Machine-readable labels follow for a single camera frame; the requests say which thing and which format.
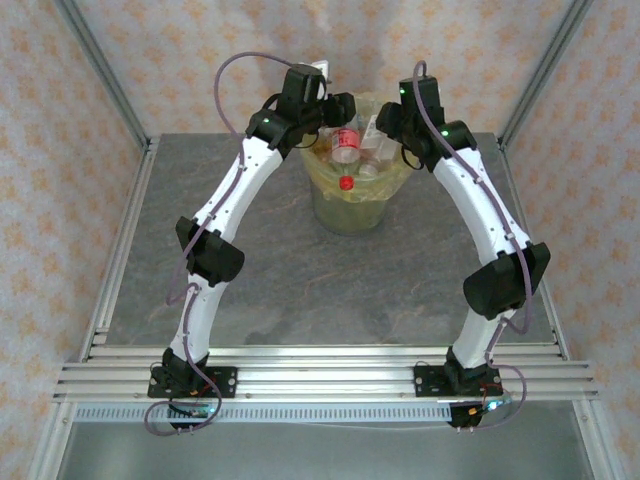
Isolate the slotted grey cable duct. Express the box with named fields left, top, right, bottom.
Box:
left=73, top=403, right=454, bottom=425

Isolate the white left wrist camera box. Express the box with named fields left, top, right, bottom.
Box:
left=298, top=59, right=332, bottom=84

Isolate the small green circuit board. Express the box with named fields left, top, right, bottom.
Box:
left=167, top=402, right=224, bottom=420
left=467, top=397, right=515, bottom=417

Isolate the green mesh waste bin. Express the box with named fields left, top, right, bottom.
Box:
left=299, top=91, right=417, bottom=237

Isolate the aluminium frame leg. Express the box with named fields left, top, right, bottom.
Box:
left=27, top=399, right=76, bottom=480
left=569, top=399, right=614, bottom=480

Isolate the aluminium frame post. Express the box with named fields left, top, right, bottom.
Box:
left=54, top=0, right=151, bottom=146
left=499, top=0, right=596, bottom=146

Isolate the grey metal lower panel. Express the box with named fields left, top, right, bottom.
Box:
left=54, top=422, right=596, bottom=480

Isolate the aluminium front rail beam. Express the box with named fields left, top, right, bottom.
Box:
left=52, top=344, right=600, bottom=403

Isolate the aluminium table side rail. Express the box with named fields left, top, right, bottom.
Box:
left=497, top=134, right=571, bottom=361
left=79, top=134, right=161, bottom=361

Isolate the yellow plastic bin liner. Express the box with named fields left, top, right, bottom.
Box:
left=299, top=91, right=417, bottom=204

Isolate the purple cable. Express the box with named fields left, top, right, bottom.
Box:
left=413, top=59, right=531, bottom=432
left=144, top=52, right=306, bottom=436

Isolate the white label square clear bottle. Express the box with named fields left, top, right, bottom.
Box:
left=358, top=112, right=401, bottom=180

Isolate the red label cola bottle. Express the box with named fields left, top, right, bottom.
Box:
left=329, top=127, right=364, bottom=192

